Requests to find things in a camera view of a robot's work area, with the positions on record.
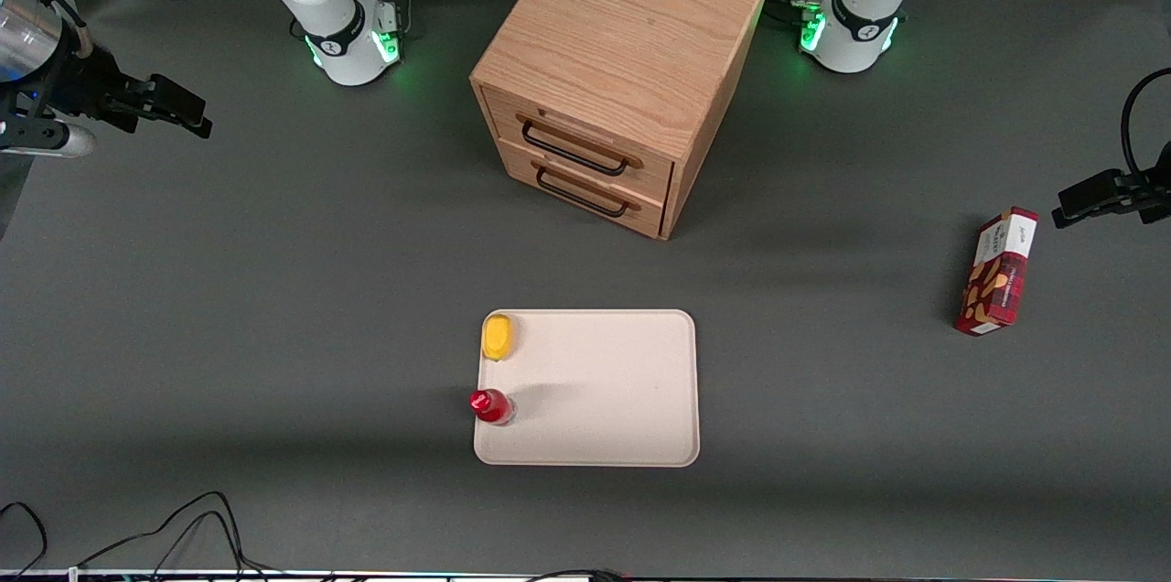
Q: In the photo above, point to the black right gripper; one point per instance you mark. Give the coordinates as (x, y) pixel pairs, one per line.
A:
(84, 80)

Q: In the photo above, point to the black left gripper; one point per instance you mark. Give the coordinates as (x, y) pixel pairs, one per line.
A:
(1127, 189)

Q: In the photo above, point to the wooden drawer cabinet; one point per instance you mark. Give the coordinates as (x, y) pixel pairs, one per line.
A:
(631, 24)

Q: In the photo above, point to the red plaid snack box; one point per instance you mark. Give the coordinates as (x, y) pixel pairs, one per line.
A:
(997, 271)

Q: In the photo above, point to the small yellow object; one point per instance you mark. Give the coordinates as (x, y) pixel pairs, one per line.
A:
(498, 337)

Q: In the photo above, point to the small red bottle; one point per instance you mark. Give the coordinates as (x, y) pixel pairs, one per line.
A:
(490, 405)

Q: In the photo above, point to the beige plastic tray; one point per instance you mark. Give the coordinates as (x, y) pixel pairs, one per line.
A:
(604, 390)

